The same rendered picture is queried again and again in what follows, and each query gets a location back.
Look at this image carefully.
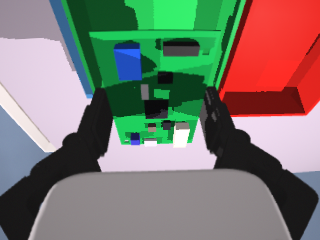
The red open-top bin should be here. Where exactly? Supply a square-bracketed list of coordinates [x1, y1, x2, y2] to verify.
[217, 0, 320, 117]

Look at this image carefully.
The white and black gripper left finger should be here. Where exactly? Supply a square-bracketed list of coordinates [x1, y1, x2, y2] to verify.
[0, 88, 114, 240]

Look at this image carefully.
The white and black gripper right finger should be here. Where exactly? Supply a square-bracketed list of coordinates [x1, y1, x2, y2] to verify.
[199, 86, 319, 240]

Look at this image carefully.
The green circuit board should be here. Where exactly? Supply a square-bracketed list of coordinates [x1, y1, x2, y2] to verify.
[89, 29, 221, 148]

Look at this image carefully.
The green bin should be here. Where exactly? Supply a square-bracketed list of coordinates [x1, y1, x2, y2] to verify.
[61, 0, 246, 94]

